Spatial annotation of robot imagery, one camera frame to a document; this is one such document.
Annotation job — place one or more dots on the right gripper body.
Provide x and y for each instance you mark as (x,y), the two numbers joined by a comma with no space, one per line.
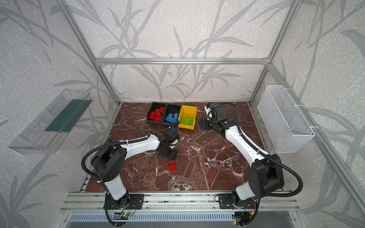
(208,124)

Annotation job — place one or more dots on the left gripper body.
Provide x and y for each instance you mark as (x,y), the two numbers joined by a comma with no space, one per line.
(168,152)

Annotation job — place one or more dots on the blue lego brick top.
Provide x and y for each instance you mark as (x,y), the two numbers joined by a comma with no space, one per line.
(170,118)

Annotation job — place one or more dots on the green lego brick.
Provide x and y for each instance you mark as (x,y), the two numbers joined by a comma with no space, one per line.
(188,120)

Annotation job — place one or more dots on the red lego brick front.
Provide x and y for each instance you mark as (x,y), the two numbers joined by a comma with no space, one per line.
(172,166)

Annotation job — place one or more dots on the red lego brick pair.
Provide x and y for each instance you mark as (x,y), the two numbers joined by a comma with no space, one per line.
(161,109)

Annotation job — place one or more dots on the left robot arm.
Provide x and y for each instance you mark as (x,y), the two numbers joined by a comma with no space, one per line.
(106,161)

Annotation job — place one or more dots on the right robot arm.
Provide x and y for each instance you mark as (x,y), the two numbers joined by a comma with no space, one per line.
(266,170)

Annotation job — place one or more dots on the middle black bin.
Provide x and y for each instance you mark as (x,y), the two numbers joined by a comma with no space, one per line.
(170,109)

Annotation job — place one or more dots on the black bin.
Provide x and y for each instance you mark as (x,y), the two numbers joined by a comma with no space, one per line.
(170,109)
(154,107)

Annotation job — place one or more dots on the left black bin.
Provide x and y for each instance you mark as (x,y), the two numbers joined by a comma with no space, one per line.
(154,107)

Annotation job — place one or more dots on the yellow bin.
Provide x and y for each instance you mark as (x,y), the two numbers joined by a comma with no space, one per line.
(187,111)

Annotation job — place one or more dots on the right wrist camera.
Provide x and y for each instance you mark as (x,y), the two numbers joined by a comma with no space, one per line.
(208,111)

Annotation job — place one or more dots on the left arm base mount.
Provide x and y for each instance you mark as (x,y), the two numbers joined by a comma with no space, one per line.
(129,201)

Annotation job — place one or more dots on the white wire basket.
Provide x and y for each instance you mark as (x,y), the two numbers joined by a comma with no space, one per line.
(287,127)

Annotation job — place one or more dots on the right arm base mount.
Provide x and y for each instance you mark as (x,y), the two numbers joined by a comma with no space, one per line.
(231,201)

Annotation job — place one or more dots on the aluminium front rail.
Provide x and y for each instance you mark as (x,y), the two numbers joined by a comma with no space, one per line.
(176,201)

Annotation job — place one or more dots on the clear plastic wall tray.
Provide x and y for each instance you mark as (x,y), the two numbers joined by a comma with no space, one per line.
(46,133)

